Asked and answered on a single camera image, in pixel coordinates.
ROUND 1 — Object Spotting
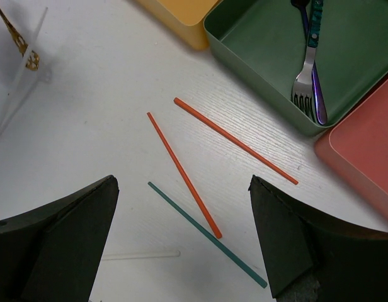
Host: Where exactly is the fork with green marbled handle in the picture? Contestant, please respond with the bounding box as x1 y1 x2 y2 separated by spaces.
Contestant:
290 0 324 122

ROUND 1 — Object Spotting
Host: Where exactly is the gold fork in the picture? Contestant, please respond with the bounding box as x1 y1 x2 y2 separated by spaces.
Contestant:
0 8 40 71

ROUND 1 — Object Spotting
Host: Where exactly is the orange chopstick lower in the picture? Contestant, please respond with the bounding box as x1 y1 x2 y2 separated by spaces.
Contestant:
147 112 222 239

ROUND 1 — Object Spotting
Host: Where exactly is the red paper box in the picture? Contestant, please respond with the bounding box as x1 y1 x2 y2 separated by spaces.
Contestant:
314 74 388 223

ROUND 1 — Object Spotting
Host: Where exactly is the purple iridescent fork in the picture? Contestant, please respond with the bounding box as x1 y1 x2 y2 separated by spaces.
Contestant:
290 0 328 125

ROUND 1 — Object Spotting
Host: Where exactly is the orange chopstick upper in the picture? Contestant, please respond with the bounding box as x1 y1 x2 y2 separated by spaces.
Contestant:
173 98 299 185

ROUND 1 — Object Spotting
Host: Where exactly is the orange chopstick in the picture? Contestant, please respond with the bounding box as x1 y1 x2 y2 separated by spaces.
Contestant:
147 112 222 239
173 98 299 185

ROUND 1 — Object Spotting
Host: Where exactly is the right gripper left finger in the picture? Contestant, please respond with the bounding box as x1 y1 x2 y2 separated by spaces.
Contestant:
0 175 119 301

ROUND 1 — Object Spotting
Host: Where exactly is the green paper box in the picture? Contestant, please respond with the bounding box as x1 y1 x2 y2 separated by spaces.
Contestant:
203 1 388 136

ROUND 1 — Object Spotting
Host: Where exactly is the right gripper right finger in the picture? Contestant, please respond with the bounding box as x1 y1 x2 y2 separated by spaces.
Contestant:
249 176 388 301

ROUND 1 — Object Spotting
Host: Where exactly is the teal chopstick right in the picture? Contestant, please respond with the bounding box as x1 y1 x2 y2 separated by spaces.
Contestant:
147 182 268 289

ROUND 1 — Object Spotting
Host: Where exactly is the white chopstick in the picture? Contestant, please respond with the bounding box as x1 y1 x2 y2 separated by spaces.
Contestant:
101 250 181 261
0 7 49 135

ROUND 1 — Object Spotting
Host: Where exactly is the yellow paper box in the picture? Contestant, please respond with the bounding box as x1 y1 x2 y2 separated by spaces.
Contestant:
137 0 219 50

